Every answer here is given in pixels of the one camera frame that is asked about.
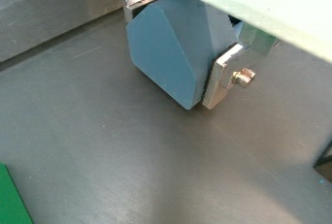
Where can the blue three prong object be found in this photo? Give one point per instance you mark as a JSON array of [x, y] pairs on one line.
[[176, 38]]

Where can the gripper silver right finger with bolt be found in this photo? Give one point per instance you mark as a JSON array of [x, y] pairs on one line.
[[231, 69]]

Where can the green shape sorter board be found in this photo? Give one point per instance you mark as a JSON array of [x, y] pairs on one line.
[[13, 209]]

